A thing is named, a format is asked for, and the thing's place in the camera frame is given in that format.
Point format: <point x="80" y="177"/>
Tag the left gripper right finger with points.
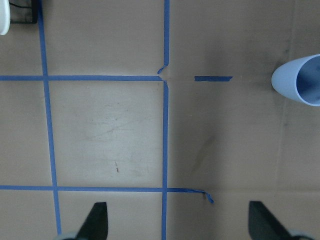
<point x="263" y="225"/>

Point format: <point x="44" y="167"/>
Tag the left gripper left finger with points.
<point x="95" y="226"/>

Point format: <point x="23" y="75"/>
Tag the light blue plastic cup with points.
<point x="299" y="80"/>

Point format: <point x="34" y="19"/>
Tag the white mug front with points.
<point x="5" y="17"/>

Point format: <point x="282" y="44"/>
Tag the black wire dish rack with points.
<point x="23" y="11"/>

